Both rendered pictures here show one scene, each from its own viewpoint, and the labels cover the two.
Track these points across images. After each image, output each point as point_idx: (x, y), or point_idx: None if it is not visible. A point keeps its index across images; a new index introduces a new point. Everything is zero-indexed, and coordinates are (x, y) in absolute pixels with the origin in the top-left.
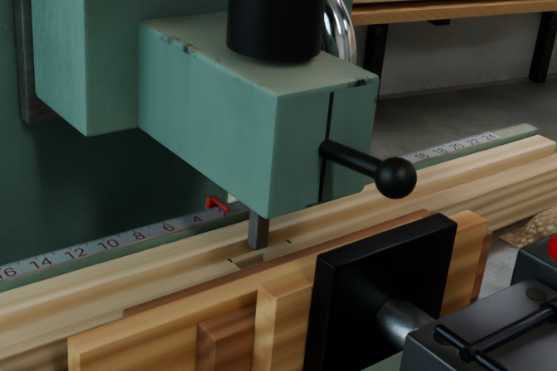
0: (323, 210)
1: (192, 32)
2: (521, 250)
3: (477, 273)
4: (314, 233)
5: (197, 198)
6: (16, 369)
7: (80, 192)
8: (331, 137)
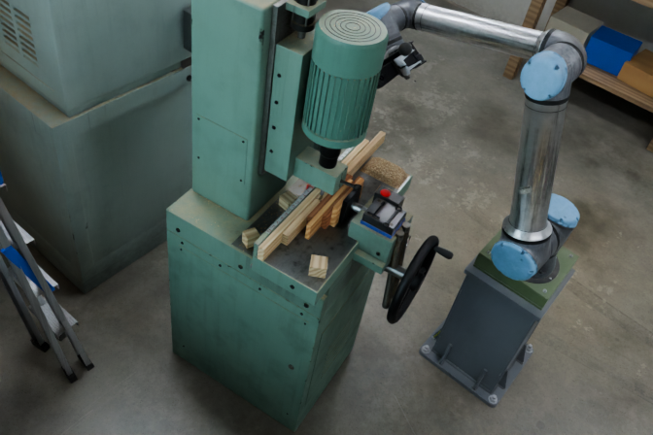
0: None
1: (308, 159)
2: (375, 192)
3: None
4: None
5: None
6: (295, 230)
7: (264, 183)
8: (341, 179)
